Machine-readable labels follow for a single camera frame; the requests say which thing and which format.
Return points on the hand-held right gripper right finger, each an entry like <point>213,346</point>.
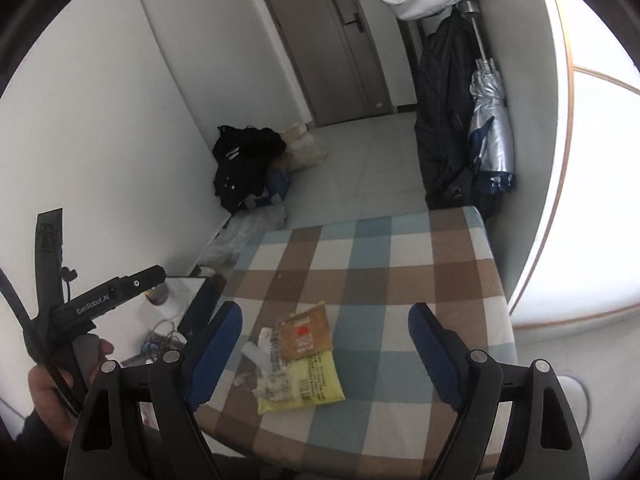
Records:
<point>435,355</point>

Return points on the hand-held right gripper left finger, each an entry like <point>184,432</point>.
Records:
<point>215,355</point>

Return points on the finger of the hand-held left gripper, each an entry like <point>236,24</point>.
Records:
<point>145,277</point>

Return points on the clear printed plastic wrapper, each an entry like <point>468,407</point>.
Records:
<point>272,360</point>

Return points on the silver green wrapper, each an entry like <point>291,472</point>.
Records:
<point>272,390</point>

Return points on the brown packet with red spot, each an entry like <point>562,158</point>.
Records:
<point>302,335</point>

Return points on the yellow plastic packet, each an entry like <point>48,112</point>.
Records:
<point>315,375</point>

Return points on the person's left forearm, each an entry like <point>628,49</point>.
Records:
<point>30,450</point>

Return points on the person's left hand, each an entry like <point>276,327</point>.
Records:
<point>50,395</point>

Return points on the checkered tablecloth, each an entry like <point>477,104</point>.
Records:
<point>375,270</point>

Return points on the grey plastic parcel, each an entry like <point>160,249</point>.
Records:
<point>245,235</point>

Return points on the black jacket with buttons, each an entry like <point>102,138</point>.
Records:
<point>245,165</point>

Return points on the beige cloth bag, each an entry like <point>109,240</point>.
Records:
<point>302,147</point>

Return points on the white wardrobe with wooden trim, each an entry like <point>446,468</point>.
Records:
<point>590,185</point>

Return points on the silver folded umbrella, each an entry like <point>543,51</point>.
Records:
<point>492,130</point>

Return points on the black hanging jacket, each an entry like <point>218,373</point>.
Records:
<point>440,110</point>

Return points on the grey room door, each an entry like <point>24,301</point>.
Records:
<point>325,45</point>

